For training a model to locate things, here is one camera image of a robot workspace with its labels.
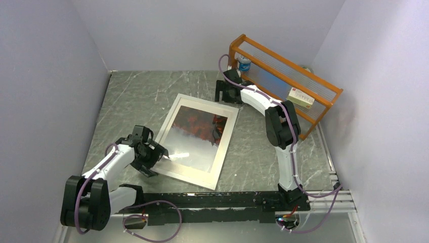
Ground small cream red box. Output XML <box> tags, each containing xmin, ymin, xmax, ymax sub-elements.
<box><xmin>287</xmin><ymin>88</ymin><xmax>315</xmax><ymax>109</ymax></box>

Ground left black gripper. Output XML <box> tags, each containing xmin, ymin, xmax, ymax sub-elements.
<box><xmin>130</xmin><ymin>139</ymin><xmax>168</xmax><ymax>177</ymax></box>

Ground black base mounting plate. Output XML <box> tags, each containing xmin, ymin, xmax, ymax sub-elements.
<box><xmin>120</xmin><ymin>191</ymin><xmax>311</xmax><ymax>226</ymax></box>

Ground orange wooden shelf rack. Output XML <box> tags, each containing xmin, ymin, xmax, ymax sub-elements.
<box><xmin>228</xmin><ymin>34</ymin><xmax>343</xmax><ymax>140</ymax></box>

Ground white picture frame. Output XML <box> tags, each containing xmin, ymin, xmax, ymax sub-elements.
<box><xmin>152</xmin><ymin>93</ymin><xmax>240</xmax><ymax>191</ymax></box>

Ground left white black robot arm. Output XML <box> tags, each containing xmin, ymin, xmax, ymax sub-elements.
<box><xmin>60</xmin><ymin>125</ymin><xmax>169</xmax><ymax>234</ymax></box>

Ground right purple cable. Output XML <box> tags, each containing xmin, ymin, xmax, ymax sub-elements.
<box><xmin>218</xmin><ymin>54</ymin><xmax>343</xmax><ymax>235</ymax></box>

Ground blue white can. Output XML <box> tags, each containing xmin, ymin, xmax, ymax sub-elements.
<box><xmin>237</xmin><ymin>55</ymin><xmax>251</xmax><ymax>72</ymax></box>

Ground red autumn photo print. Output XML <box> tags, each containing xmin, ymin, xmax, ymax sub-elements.
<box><xmin>164</xmin><ymin>106</ymin><xmax>228</xmax><ymax>172</ymax></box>

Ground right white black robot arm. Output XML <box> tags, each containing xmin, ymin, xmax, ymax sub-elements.
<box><xmin>215</xmin><ymin>69</ymin><xmax>303</xmax><ymax>210</ymax></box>

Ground aluminium rail frame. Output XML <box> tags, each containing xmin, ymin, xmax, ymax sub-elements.
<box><xmin>52</xmin><ymin>124</ymin><xmax>367</xmax><ymax>243</ymax></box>

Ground blue paper sheet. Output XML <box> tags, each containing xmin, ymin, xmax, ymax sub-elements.
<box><xmin>259</xmin><ymin>69</ymin><xmax>291</xmax><ymax>100</ymax></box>

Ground purple cable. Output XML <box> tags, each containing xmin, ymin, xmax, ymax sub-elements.
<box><xmin>218</xmin><ymin>54</ymin><xmax>343</xmax><ymax>235</ymax></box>
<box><xmin>74</xmin><ymin>143</ymin><xmax>183</xmax><ymax>242</ymax></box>

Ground tape roll behind shelf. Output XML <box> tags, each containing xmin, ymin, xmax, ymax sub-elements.
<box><xmin>301</xmin><ymin>66</ymin><xmax>314</xmax><ymax>74</ymax></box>

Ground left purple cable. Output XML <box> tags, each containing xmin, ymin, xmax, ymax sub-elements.
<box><xmin>74</xmin><ymin>143</ymin><xmax>183</xmax><ymax>242</ymax></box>

